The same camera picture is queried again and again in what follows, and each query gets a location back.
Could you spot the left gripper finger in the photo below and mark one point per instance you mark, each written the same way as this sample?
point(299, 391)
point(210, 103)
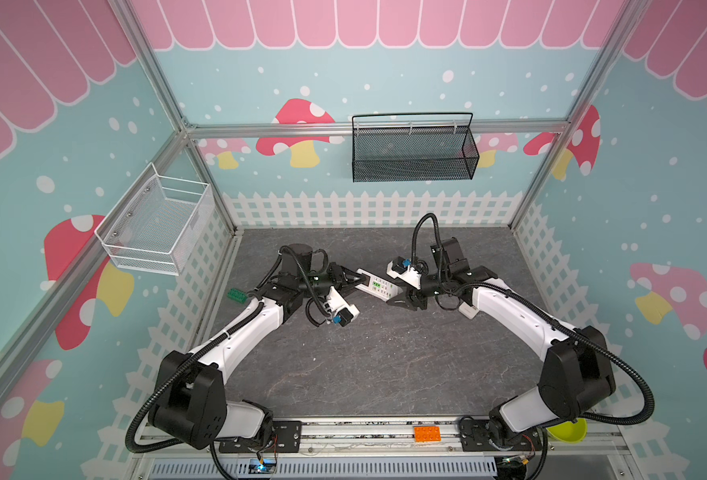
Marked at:
point(353, 283)
point(348, 272)

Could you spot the white wire wall basket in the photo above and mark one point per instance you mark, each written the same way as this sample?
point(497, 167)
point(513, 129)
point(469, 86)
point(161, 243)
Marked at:
point(157, 224)

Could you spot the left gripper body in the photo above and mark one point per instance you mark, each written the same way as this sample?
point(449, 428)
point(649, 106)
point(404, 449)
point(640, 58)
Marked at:
point(317, 282)

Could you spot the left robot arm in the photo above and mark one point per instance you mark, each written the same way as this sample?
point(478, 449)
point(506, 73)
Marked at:
point(189, 404)

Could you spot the lime green bowl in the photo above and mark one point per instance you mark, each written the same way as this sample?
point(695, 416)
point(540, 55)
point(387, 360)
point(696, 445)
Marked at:
point(569, 432)

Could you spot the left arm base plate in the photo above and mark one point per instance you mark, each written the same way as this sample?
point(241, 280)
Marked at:
point(279, 437)

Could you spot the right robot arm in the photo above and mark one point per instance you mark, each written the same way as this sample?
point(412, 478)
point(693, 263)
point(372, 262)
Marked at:
point(578, 369)

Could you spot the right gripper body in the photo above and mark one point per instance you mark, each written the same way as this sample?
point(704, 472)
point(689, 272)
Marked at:
point(416, 294)

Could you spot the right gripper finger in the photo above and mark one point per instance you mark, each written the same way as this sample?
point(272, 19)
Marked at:
point(412, 281)
point(411, 300)

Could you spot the green toy brick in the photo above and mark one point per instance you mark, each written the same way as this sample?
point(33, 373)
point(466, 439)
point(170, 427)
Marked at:
point(237, 295)

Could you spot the black mesh wall basket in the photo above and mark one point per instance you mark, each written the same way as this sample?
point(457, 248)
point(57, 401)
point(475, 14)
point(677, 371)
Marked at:
point(409, 147)

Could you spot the orange toy brick on rail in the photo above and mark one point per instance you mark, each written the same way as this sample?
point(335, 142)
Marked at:
point(427, 434)

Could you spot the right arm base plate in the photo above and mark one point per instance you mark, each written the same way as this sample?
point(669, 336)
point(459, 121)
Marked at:
point(482, 434)

